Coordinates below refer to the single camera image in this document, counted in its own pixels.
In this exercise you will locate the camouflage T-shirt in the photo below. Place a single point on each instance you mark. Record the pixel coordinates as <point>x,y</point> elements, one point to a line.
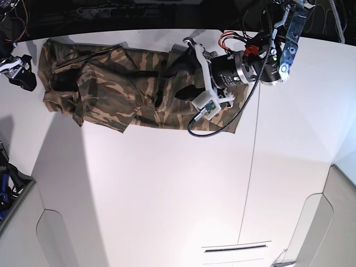
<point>114,86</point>

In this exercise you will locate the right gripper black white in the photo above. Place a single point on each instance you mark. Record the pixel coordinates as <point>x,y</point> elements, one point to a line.
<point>19,72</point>

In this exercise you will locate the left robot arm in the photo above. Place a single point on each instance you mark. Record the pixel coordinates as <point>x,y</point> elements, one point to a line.
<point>265,58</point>

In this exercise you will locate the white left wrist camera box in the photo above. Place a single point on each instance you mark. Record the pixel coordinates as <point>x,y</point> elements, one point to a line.
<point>208,102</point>

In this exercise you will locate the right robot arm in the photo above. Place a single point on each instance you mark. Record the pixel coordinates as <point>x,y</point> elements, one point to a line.
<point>14,22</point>

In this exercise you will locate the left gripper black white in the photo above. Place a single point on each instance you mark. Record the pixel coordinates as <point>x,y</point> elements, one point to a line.
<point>219,73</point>

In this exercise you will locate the grey bin with blue items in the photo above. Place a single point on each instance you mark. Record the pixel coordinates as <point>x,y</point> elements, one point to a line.
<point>14,187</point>

